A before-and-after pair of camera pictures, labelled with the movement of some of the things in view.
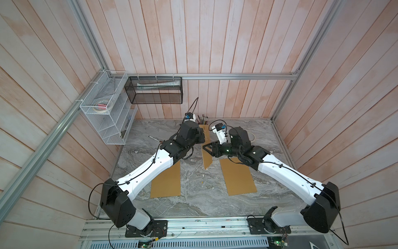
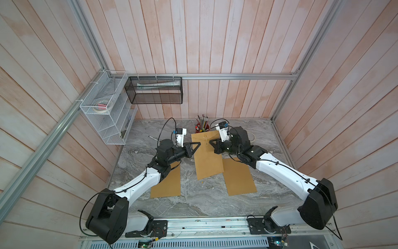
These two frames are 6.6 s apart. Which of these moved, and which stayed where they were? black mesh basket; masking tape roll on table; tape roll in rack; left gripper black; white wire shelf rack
Moved: left gripper black
Stayed: black mesh basket; white wire shelf rack; tape roll in rack; masking tape roll on table
